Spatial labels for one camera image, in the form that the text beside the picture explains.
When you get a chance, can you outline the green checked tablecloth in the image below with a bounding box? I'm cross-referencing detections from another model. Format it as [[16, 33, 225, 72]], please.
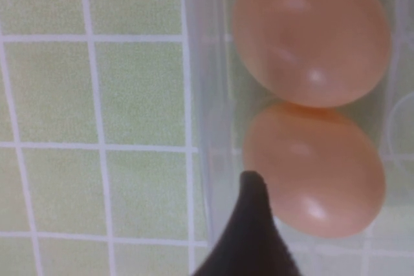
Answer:
[[0, 0, 214, 276]]

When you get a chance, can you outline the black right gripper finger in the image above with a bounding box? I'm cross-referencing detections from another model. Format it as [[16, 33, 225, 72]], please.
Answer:
[[190, 171, 300, 276]]

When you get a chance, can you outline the orange plastic egg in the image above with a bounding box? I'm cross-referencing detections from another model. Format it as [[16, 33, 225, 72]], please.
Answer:
[[242, 101, 387, 239], [232, 0, 392, 109]]

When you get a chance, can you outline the clear plastic egg box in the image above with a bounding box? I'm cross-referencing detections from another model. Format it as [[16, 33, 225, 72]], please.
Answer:
[[179, 0, 414, 276]]

